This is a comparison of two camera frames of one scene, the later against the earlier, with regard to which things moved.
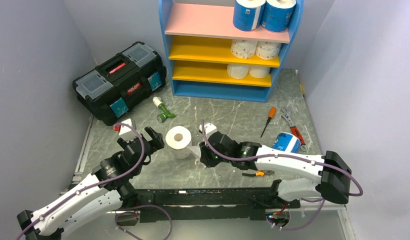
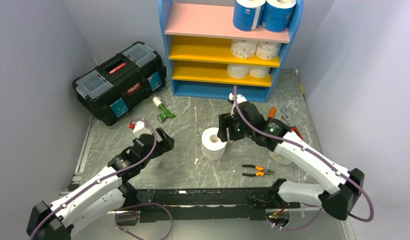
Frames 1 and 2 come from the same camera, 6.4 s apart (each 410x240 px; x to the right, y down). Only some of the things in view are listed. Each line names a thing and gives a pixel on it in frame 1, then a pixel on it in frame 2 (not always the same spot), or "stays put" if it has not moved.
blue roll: [247, 14] stays put
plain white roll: [237, 71] stays put
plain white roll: [259, 72] stays put
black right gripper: [205, 158] → [222, 132]
